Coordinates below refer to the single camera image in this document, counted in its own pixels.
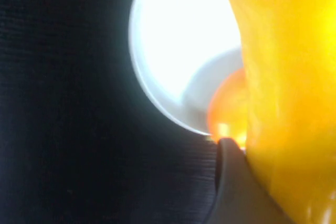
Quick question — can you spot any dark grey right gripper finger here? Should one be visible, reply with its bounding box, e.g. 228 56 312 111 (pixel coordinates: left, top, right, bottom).
202 136 298 224

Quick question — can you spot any yellow banana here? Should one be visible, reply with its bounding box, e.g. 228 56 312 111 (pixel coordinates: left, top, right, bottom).
215 0 336 224

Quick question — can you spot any orange mango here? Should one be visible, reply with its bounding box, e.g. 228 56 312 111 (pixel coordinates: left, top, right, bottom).
206 67 249 147

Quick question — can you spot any white round plate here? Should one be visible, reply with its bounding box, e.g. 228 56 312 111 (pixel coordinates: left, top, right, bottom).
128 0 244 137

